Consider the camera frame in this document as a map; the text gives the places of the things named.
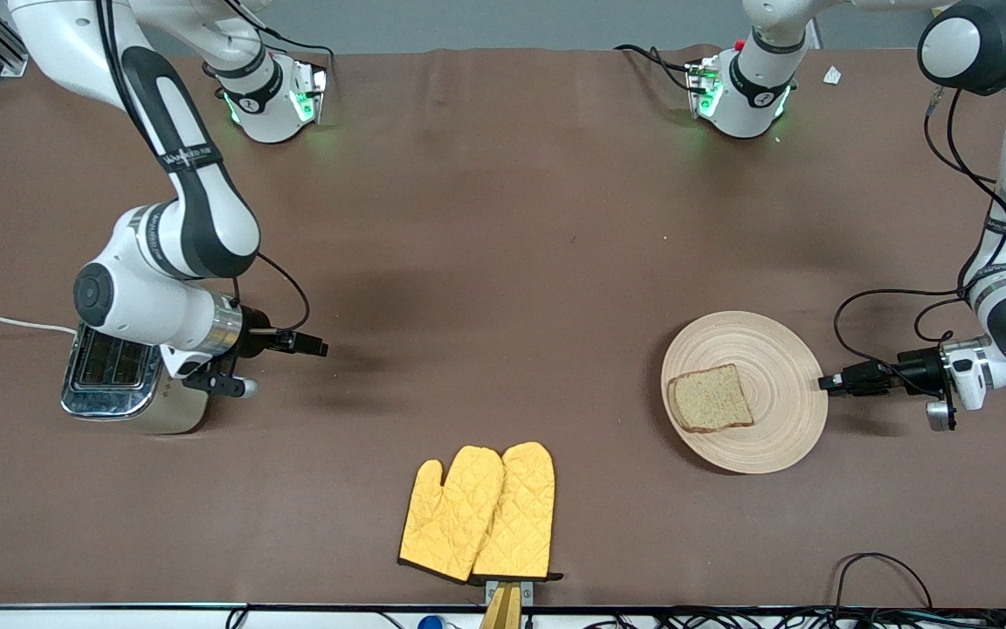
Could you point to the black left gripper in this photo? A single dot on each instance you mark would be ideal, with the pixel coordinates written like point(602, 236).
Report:
point(920, 368)

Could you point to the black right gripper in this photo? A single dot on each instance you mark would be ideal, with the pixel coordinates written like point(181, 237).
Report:
point(257, 336)

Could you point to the round light wooden plate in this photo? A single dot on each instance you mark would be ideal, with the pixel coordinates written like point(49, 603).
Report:
point(774, 419)

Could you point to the slice of brown bread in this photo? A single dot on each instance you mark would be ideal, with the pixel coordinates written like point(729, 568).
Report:
point(711, 400)

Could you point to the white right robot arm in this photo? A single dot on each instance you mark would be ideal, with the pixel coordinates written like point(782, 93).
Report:
point(197, 210)

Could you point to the silver and beige toaster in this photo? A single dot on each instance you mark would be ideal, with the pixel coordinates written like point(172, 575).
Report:
point(110, 362)

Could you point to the grey metal clamp plate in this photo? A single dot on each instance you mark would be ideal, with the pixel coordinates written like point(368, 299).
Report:
point(527, 591)

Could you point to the brown table cover sheet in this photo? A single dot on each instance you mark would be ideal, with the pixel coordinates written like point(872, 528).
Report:
point(468, 218)

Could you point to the yellow quilted oven mitt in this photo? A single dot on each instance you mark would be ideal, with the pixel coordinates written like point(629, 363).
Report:
point(520, 515)
point(446, 515)

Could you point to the small white paper scrap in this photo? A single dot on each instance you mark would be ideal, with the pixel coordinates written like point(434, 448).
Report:
point(832, 75)

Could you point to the small blue object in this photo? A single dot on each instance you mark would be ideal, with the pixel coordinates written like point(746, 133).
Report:
point(430, 623)

